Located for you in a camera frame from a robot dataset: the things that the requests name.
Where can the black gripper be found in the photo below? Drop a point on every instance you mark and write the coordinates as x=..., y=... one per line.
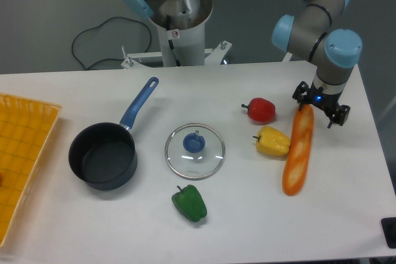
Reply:
x=305, y=95

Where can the yellow plastic basket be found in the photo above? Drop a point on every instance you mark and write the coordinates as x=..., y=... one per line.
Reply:
x=26, y=126

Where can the black pot blue handle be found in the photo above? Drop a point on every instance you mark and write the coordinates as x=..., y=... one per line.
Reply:
x=104, y=155

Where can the long orange bread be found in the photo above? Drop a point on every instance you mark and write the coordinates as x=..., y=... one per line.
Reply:
x=296, y=166

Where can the yellow bell pepper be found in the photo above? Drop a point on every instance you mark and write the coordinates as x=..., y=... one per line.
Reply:
x=271, y=141

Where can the green bell pepper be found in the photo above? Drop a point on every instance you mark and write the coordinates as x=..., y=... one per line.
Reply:
x=189, y=202

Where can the red bell pepper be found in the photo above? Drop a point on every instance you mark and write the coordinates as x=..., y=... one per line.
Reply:
x=260, y=110

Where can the black object table corner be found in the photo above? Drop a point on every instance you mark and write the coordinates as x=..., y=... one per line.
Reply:
x=389, y=230

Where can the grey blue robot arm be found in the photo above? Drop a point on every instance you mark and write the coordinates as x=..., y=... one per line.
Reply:
x=310, y=37

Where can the glass lid blue knob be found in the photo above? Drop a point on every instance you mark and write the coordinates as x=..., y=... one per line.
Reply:
x=195, y=151

